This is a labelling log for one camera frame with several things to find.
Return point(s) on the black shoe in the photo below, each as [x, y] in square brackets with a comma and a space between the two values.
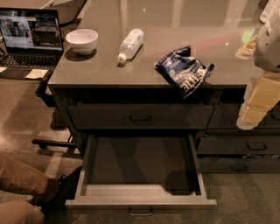
[67, 188]

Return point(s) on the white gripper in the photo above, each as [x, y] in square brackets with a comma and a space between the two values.
[268, 49]

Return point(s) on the open black laptop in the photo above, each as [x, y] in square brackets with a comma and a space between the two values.
[32, 39]

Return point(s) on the black chair base leg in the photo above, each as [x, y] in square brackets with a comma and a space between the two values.
[43, 144]

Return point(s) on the clear plastic water bottle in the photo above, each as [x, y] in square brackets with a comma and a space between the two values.
[130, 45]

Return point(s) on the tan trouser leg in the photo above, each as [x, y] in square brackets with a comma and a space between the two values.
[20, 212]
[17, 177]

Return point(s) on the white sticky note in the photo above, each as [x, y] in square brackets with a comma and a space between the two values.
[36, 74]

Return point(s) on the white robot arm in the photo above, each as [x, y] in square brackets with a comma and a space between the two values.
[270, 12]

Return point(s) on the blue chip bag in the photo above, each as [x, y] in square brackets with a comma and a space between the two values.
[186, 72]

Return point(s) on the dark drawer cabinet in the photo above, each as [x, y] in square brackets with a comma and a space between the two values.
[214, 29]

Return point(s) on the white ceramic bowl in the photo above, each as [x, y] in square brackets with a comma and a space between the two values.
[82, 41]

